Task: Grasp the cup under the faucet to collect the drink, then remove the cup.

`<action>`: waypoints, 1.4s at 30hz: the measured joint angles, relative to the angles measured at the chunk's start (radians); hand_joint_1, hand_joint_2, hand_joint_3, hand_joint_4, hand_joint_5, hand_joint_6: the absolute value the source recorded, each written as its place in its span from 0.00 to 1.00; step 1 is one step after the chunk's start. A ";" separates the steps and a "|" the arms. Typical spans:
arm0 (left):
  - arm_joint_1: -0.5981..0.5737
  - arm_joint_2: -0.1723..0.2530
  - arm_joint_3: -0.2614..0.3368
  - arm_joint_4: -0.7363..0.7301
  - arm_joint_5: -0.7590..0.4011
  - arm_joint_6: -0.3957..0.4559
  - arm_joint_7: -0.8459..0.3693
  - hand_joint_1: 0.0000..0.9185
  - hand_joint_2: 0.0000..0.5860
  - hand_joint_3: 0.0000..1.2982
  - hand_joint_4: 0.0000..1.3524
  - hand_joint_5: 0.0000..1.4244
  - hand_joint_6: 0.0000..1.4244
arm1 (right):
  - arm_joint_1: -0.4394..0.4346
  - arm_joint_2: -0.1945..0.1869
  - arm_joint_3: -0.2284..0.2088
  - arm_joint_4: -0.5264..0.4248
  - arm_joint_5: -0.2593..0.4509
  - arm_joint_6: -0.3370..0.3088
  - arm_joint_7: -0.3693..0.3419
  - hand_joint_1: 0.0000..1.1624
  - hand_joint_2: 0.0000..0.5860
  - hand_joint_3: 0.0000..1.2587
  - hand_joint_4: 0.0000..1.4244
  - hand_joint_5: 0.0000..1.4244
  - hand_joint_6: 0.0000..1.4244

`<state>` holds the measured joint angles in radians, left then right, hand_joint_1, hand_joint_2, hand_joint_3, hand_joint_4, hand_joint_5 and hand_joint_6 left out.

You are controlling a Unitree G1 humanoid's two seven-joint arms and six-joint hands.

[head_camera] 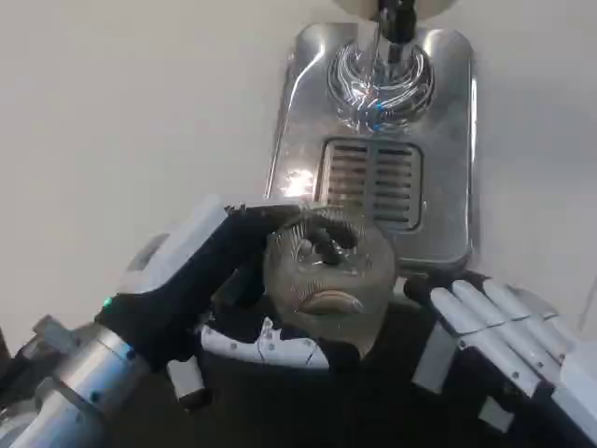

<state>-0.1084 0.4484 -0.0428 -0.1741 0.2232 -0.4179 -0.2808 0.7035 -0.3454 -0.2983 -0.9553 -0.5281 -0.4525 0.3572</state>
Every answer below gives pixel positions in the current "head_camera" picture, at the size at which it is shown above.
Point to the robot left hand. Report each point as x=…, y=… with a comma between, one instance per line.
x=186, y=289

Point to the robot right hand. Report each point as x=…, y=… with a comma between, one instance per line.
x=503, y=336

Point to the clear ribbed glass cup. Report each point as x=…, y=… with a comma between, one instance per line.
x=368, y=98
x=336, y=289

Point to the silver robot left forearm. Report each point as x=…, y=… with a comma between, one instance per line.
x=79, y=368

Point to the black robot torso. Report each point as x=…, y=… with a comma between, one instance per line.
x=298, y=406

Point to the slotted steel tray grid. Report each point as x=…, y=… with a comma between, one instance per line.
x=396, y=186

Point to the steel drip tray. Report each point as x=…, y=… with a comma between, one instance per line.
x=443, y=154

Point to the black dispenser tap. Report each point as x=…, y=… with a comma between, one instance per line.
x=398, y=23

